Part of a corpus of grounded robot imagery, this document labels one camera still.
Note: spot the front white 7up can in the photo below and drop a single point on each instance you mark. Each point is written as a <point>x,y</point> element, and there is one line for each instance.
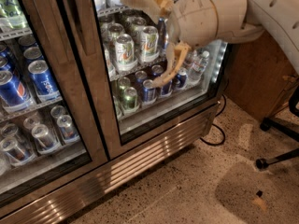
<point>124,49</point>

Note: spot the green soda can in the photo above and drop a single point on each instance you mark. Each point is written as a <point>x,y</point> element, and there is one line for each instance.
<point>130,98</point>

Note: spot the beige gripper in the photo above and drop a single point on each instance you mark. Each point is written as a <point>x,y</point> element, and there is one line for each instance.
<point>193,20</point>

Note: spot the wooden counter cabinet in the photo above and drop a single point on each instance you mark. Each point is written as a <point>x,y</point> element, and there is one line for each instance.
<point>261,78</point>

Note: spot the front blue pepsi can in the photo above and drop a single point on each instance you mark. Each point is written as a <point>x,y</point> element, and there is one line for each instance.
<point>12,90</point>

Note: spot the blue pepsi can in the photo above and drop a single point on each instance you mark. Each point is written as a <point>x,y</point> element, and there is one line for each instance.
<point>40,74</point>
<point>12,90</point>

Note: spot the clear water bottle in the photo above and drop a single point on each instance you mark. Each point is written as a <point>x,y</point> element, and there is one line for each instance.
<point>199,67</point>

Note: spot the silver can lower left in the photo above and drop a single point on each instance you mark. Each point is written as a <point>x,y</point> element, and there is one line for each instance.
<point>44,136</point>

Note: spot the blue can bottom shelf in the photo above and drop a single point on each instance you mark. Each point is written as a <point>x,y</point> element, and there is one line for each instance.
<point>148,91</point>

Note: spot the glass fridge door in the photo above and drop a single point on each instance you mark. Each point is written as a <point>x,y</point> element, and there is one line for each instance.
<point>161,125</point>
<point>32,179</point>

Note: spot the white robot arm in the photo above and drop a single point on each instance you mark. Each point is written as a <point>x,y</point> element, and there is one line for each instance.
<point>241,21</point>

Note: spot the white 7up can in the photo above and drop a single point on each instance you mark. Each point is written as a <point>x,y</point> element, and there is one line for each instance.
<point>124,49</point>
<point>148,41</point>

